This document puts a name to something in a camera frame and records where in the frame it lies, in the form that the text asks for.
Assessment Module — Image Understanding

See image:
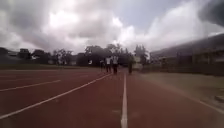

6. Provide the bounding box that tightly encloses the row of trees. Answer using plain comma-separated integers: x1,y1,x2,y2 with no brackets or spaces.
0,43,150,67

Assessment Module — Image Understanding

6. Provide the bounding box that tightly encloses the group of people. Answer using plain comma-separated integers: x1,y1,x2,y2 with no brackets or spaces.
99,54,120,75

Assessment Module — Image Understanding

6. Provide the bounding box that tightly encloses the person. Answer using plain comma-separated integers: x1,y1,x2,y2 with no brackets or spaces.
127,57,134,75

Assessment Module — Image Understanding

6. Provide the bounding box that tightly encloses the red running track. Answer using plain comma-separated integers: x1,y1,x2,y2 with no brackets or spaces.
0,67,224,128

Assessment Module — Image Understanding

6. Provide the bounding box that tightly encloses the long building with roof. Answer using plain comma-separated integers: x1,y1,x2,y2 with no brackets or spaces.
143,32,224,76

